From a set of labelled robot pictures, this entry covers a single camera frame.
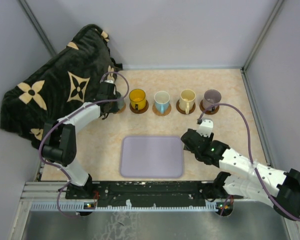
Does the aluminium frame front rail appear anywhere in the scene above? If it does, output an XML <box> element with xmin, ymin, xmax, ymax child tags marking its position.
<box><xmin>21</xmin><ymin>177</ymin><xmax>269</xmax><ymax>212</ymax></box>

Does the lavender plastic tray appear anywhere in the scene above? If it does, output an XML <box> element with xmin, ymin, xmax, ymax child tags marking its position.
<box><xmin>120</xmin><ymin>135</ymin><xmax>184</xmax><ymax>179</ymax></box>

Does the woven rattan coaster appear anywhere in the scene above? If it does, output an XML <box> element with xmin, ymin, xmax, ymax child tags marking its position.
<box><xmin>117</xmin><ymin>103</ymin><xmax>127</xmax><ymax>114</ymax></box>
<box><xmin>152</xmin><ymin>104</ymin><xmax>172</xmax><ymax>117</ymax></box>

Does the beige mug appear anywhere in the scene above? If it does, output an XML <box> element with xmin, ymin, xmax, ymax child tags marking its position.
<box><xmin>179</xmin><ymin>89</ymin><xmax>196</xmax><ymax>115</ymax></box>

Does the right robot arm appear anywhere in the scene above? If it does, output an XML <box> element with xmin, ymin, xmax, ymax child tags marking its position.
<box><xmin>181</xmin><ymin>119</ymin><xmax>300</xmax><ymax>222</ymax></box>

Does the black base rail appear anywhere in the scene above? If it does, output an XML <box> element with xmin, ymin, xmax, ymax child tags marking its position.
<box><xmin>65</xmin><ymin>174</ymin><xmax>228</xmax><ymax>208</ymax></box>

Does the light brown wooden coaster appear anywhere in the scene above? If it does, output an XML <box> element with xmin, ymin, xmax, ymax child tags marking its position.
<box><xmin>199</xmin><ymin>100</ymin><xmax>220</xmax><ymax>115</ymax></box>

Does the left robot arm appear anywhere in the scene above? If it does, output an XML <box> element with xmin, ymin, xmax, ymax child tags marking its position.
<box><xmin>38</xmin><ymin>80</ymin><xmax>124</xmax><ymax>199</ymax></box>

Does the dark brown wooden coaster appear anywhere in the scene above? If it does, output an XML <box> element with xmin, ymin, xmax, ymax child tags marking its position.
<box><xmin>129</xmin><ymin>100</ymin><xmax>149</xmax><ymax>115</ymax></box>

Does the yellow mug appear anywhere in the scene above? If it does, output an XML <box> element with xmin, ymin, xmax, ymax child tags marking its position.
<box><xmin>129</xmin><ymin>88</ymin><xmax>146</xmax><ymax>111</ymax></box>

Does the purple translucent mug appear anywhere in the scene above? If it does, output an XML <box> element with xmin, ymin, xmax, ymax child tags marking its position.
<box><xmin>203</xmin><ymin>89</ymin><xmax>222</xmax><ymax>111</ymax></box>

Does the black floral plush blanket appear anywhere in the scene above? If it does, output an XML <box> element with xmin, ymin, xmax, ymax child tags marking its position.
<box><xmin>0</xmin><ymin>24</ymin><xmax>123</xmax><ymax>149</ymax></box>

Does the cream mug blue handle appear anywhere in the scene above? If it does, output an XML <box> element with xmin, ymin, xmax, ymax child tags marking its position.
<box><xmin>154</xmin><ymin>91</ymin><xmax>170</xmax><ymax>114</ymax></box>

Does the grey green mug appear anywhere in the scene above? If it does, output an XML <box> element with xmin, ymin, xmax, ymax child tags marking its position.
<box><xmin>114</xmin><ymin>91</ymin><xmax>125</xmax><ymax>111</ymax></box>

